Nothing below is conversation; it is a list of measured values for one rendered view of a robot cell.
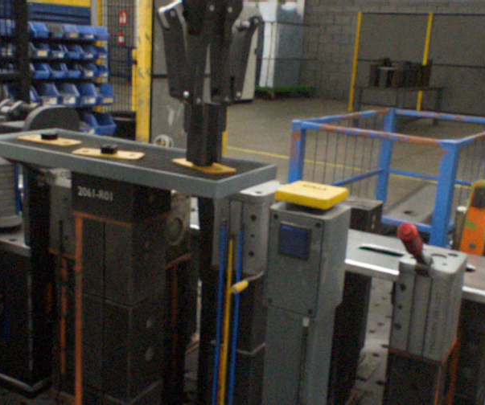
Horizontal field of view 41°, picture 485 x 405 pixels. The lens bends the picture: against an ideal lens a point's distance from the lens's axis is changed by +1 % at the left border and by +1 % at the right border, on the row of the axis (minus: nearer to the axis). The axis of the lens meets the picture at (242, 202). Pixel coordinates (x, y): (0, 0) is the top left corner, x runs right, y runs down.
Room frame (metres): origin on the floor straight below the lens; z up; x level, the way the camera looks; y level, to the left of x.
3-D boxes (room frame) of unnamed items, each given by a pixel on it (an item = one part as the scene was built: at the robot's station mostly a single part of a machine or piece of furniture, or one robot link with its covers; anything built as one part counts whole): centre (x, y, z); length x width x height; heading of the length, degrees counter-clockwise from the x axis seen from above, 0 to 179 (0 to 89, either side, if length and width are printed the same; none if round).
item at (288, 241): (0.63, -0.06, 1.11); 0.03 x 0.01 x 0.03; 61
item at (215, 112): (0.75, 0.04, 1.20); 0.03 x 0.01 x 0.07; 41
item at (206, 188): (0.79, 0.15, 1.16); 0.37 x 0.14 x 0.02; 61
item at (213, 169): (0.74, 0.05, 1.17); 0.08 x 0.04 x 0.01; 41
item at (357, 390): (0.99, -0.18, 0.84); 0.17 x 0.06 x 0.29; 151
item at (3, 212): (1.06, 0.38, 0.94); 0.18 x 0.13 x 0.49; 61
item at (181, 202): (0.98, 0.13, 0.89); 0.13 x 0.11 x 0.38; 151
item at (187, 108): (0.73, 0.07, 1.23); 0.03 x 0.01 x 0.05; 131
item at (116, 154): (0.78, 0.17, 1.17); 0.08 x 0.04 x 0.01; 82
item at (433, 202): (3.38, -0.89, 0.47); 1.20 x 0.80 x 0.95; 146
